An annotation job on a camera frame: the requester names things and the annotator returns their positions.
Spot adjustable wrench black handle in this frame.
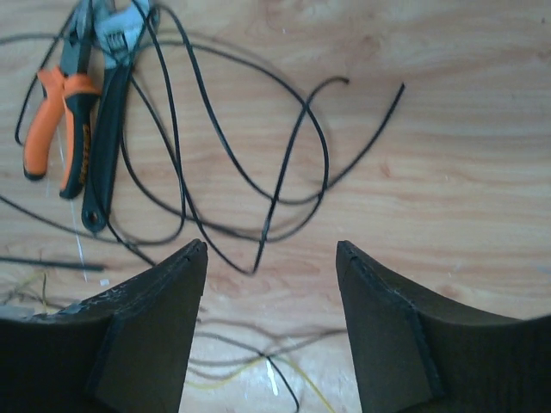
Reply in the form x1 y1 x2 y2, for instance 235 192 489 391
80 0 152 236

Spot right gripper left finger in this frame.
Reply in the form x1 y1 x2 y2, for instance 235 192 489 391
1 240 208 412

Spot thin yellow wire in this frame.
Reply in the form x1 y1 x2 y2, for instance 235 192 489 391
0 270 337 413

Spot small orange black pliers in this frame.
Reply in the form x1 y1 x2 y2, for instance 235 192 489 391
23 1 101 200

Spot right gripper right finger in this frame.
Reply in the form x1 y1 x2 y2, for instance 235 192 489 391
336 241 550 412

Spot black zip tie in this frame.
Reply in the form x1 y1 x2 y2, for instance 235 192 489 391
1 256 106 272

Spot black wire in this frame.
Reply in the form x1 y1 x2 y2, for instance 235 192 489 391
0 0 406 413

